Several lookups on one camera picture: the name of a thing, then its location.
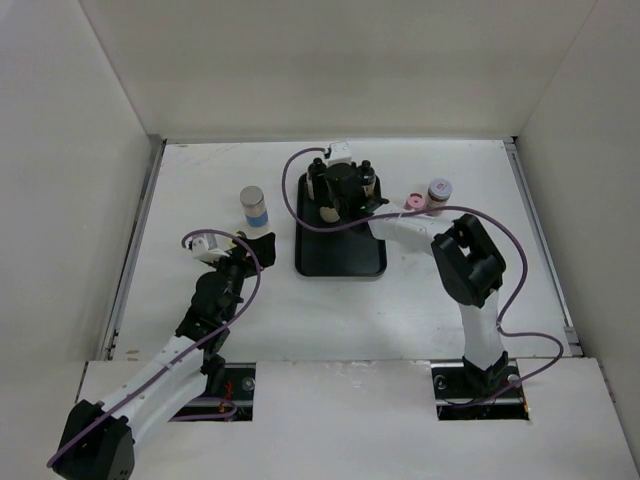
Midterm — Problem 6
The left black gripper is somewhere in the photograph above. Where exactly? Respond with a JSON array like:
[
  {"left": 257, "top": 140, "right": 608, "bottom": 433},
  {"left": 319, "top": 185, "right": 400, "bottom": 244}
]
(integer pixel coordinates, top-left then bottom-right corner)
[{"left": 206, "top": 233, "right": 274, "bottom": 321}]

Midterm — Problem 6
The purple cable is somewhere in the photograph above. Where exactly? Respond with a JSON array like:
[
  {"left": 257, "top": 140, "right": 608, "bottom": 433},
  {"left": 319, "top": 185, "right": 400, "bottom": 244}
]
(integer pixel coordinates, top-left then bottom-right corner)
[
  {"left": 281, "top": 146, "right": 566, "bottom": 409},
  {"left": 47, "top": 228, "right": 264, "bottom": 469}
]

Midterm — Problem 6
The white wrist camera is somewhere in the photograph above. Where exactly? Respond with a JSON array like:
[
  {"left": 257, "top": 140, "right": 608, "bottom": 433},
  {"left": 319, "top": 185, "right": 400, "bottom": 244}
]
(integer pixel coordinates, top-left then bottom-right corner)
[
  {"left": 324, "top": 141, "right": 352, "bottom": 164},
  {"left": 182, "top": 232, "right": 230, "bottom": 263}
]

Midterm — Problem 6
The red label spice jar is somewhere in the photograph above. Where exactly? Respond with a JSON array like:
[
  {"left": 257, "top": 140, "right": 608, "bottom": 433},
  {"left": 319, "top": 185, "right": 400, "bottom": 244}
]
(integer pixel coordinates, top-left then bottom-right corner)
[{"left": 425, "top": 178, "right": 453, "bottom": 216}]

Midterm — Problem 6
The black cap brown spice bottle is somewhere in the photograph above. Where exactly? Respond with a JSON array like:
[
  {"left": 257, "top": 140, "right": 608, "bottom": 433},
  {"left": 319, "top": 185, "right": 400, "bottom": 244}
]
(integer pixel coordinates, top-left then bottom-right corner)
[{"left": 357, "top": 160, "right": 377, "bottom": 198}]

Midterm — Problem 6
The grey grinder cap salt jar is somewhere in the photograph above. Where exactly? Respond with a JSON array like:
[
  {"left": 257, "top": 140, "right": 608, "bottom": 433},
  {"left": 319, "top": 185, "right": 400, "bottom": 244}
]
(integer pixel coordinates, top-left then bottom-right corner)
[{"left": 319, "top": 204, "right": 340, "bottom": 224}]

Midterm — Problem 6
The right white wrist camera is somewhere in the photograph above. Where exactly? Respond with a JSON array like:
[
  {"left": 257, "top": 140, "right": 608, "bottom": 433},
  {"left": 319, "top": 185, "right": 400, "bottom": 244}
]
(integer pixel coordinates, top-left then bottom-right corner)
[{"left": 324, "top": 141, "right": 352, "bottom": 164}]

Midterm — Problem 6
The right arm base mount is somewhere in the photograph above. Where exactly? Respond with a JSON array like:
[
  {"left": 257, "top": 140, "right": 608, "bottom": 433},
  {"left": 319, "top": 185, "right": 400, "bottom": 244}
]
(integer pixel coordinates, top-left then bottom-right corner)
[{"left": 431, "top": 353, "right": 529, "bottom": 421}]

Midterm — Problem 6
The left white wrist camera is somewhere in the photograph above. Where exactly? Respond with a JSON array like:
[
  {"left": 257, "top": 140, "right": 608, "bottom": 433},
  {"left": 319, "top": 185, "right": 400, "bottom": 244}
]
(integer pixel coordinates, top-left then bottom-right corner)
[{"left": 182, "top": 232, "right": 230, "bottom": 263}]

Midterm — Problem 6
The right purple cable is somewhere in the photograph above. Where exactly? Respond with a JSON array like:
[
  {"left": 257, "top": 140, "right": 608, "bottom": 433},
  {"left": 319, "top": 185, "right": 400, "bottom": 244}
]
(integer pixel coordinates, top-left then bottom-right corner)
[{"left": 281, "top": 146, "right": 566, "bottom": 409}]

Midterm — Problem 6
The silver cap blue label jar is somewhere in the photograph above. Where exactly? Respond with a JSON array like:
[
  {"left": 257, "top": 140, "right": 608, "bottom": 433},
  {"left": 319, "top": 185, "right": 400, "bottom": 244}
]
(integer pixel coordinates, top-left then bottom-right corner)
[{"left": 239, "top": 185, "right": 269, "bottom": 228}]

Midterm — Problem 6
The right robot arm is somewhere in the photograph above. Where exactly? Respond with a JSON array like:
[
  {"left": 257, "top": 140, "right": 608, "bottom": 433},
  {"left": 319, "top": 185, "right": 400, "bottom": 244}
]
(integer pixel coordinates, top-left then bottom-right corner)
[{"left": 313, "top": 162, "right": 508, "bottom": 397}]

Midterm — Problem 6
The black cap white powder bottle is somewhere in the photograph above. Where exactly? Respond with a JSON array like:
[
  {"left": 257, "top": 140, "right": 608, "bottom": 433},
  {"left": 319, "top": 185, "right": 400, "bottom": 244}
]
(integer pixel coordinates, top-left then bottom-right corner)
[{"left": 306, "top": 157, "right": 327, "bottom": 202}]

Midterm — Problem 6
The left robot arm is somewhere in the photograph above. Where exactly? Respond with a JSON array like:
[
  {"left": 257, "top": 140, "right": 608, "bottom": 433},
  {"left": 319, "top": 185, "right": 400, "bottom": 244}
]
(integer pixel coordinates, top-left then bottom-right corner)
[{"left": 47, "top": 229, "right": 276, "bottom": 479}]

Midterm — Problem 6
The yellow cap spice jar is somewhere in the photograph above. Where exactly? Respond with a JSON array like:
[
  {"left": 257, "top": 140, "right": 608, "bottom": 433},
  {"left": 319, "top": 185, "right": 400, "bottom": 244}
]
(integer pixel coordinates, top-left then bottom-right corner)
[{"left": 226, "top": 230, "right": 247, "bottom": 253}]

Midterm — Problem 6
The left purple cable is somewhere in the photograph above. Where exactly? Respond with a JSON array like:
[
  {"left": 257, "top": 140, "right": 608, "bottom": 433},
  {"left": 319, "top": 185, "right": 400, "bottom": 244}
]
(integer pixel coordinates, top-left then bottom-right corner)
[{"left": 47, "top": 228, "right": 264, "bottom": 469}]

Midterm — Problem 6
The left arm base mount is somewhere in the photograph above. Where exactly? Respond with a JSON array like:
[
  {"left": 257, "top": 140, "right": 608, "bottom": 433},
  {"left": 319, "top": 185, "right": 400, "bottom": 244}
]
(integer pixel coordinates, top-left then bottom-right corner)
[{"left": 172, "top": 357, "right": 257, "bottom": 422}]

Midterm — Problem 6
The black rectangular tray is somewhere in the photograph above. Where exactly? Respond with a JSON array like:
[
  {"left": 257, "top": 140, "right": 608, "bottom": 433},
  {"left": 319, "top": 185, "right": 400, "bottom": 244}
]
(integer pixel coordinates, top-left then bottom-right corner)
[{"left": 294, "top": 173, "right": 387, "bottom": 278}]

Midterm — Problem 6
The pink cap spice jar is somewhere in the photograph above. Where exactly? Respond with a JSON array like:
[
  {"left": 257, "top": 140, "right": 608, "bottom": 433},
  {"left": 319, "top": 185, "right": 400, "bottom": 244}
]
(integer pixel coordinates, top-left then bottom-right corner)
[{"left": 404, "top": 192, "right": 426, "bottom": 211}]

